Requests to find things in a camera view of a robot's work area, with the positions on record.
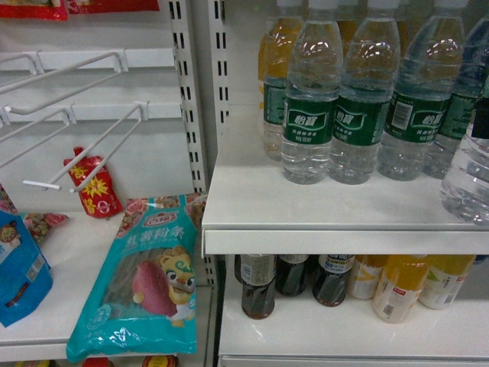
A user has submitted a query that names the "clear water bottle green label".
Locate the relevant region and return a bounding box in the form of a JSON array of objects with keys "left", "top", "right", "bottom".
[{"left": 440, "top": 83, "right": 488, "bottom": 226}]

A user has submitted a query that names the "water bottle shelf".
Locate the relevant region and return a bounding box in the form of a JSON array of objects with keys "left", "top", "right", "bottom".
[
  {"left": 329, "top": 1, "right": 400, "bottom": 185},
  {"left": 377, "top": 1, "right": 468, "bottom": 181},
  {"left": 281, "top": 1, "right": 344, "bottom": 185}
]

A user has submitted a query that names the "white slotted shelf upright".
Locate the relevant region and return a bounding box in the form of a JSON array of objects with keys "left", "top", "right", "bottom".
[{"left": 166, "top": 0, "right": 230, "bottom": 287}]

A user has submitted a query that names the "dark tea bottle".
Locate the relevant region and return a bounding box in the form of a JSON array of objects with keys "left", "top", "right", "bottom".
[{"left": 235, "top": 254, "right": 277, "bottom": 320}]

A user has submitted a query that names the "red sauce pouch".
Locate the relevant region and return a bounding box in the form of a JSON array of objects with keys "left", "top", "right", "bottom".
[{"left": 68, "top": 156, "right": 123, "bottom": 219}]

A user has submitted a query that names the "teal noodle packet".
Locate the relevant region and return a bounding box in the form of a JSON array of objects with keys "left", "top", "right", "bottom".
[{"left": 66, "top": 193, "right": 206, "bottom": 362}]

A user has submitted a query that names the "blue snack bag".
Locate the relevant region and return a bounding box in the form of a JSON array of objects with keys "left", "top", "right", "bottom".
[{"left": 1, "top": 212, "right": 53, "bottom": 327}]

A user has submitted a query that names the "white wire display hook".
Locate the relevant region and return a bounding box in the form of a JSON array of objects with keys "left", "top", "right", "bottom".
[{"left": 22, "top": 100, "right": 150, "bottom": 193}]

